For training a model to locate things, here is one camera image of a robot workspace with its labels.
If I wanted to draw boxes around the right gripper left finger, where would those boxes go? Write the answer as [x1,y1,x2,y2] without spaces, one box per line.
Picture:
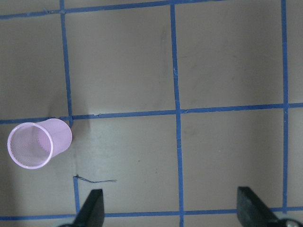
[71,189,105,227]

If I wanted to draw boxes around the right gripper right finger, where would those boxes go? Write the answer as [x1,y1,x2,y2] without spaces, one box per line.
[237,186,284,227]

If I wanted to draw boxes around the pink mesh cup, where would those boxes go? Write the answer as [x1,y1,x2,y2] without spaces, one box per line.
[7,118,72,169]

